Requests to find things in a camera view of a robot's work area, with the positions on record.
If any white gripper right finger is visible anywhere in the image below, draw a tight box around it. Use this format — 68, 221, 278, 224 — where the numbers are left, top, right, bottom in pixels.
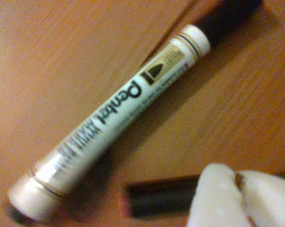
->
237, 170, 285, 227

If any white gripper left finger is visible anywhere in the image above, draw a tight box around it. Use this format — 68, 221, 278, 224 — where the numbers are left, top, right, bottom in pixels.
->
188, 163, 252, 227

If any white marker with black cap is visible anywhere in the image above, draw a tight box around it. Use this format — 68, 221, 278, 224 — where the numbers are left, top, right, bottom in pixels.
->
7, 0, 264, 223

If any black pen with red end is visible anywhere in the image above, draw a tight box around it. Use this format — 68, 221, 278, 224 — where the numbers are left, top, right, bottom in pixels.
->
127, 172, 285, 218

